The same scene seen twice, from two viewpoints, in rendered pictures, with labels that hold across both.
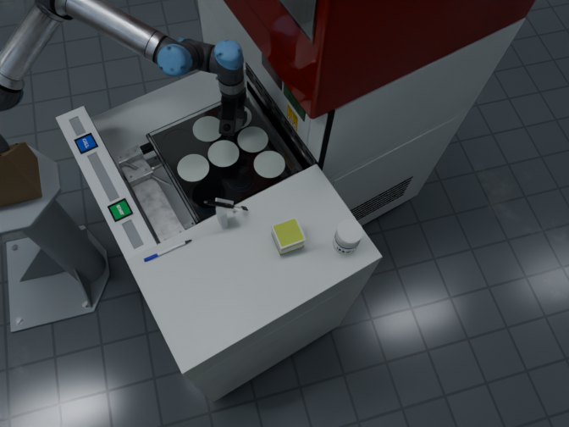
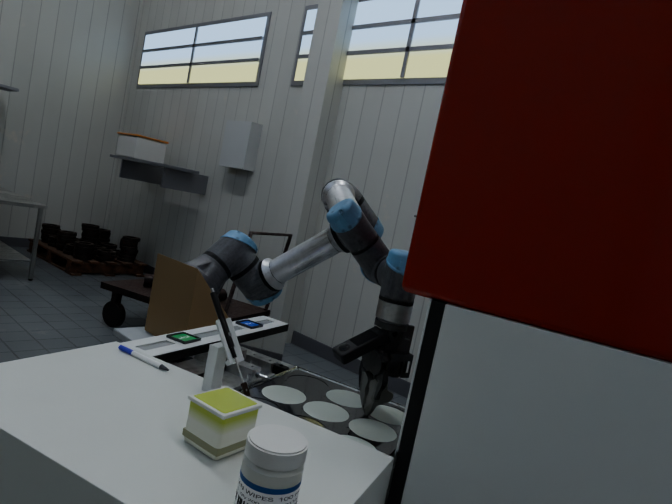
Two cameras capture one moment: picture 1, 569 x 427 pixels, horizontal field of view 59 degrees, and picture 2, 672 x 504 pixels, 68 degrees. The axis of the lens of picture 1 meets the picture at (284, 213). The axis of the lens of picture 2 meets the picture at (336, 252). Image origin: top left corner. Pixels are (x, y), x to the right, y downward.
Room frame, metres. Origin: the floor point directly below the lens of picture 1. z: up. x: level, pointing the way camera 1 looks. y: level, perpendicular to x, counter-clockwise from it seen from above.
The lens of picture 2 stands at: (0.30, -0.67, 1.33)
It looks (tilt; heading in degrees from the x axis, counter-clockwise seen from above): 5 degrees down; 61
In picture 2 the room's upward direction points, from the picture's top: 11 degrees clockwise
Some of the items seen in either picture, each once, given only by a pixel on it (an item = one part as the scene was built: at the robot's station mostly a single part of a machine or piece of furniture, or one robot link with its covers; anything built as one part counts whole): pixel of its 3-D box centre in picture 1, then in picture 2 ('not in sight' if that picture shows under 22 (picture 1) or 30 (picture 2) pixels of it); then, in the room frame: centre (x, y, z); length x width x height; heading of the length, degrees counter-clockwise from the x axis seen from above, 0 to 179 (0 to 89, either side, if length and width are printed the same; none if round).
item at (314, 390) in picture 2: (223, 153); (326, 412); (0.84, 0.21, 0.90); 0.34 x 0.34 x 0.01; 36
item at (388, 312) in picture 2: (229, 81); (392, 311); (0.94, 0.19, 1.13); 0.08 x 0.08 x 0.05
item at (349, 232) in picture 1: (347, 237); (270, 477); (0.54, -0.18, 1.01); 0.07 x 0.07 x 0.10
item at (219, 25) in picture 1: (254, 59); (460, 371); (1.13, 0.15, 1.02); 0.81 x 0.03 x 0.40; 36
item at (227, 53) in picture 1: (228, 62); (400, 276); (0.94, 0.19, 1.21); 0.09 x 0.08 x 0.11; 81
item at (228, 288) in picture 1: (256, 267); (156, 464); (0.47, 0.07, 0.89); 0.62 x 0.35 x 0.14; 126
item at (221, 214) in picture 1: (226, 210); (224, 357); (0.58, 0.16, 1.03); 0.06 x 0.04 x 0.13; 126
